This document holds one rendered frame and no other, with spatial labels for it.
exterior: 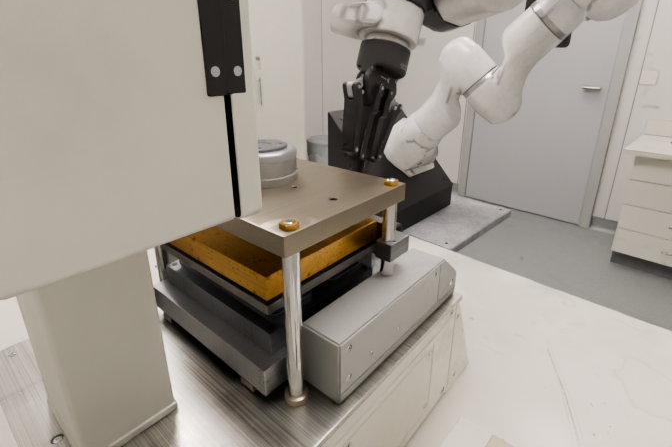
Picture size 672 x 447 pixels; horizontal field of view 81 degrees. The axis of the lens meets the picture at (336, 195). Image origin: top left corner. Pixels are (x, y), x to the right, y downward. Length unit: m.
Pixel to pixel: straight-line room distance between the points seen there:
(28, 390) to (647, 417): 0.78
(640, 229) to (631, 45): 1.21
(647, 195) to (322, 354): 2.60
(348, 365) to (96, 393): 0.21
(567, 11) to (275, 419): 0.94
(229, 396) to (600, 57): 3.21
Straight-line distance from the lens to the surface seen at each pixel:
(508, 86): 1.07
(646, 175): 2.84
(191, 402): 0.44
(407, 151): 1.20
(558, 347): 0.85
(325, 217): 0.34
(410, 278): 0.47
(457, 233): 1.21
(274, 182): 0.42
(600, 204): 3.52
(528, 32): 1.05
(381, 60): 0.57
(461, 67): 1.09
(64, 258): 0.20
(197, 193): 0.22
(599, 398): 0.78
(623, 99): 3.38
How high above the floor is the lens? 1.24
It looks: 20 degrees down
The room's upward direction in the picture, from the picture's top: straight up
